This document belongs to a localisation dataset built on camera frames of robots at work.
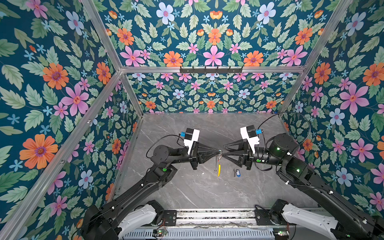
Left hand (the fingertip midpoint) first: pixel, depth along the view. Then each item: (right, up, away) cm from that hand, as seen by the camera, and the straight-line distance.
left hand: (218, 154), depth 50 cm
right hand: (+3, +1, +3) cm, 4 cm away
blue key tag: (+16, -19, +39) cm, 46 cm away
